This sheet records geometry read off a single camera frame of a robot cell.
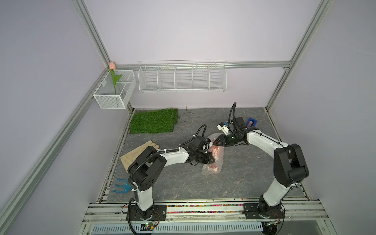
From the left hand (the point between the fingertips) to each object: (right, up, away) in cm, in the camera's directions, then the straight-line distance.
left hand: (214, 162), depth 86 cm
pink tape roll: (+28, +23, +16) cm, 39 cm away
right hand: (+1, +11, +3) cm, 11 cm away
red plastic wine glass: (+1, +6, +3) cm, 7 cm away
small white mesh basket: (-60, +44, +3) cm, 74 cm away
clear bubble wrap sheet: (-6, -3, -5) cm, 8 cm away
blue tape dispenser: (+32, +24, +19) cm, 44 cm away
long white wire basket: (-22, +57, +18) cm, 64 cm away
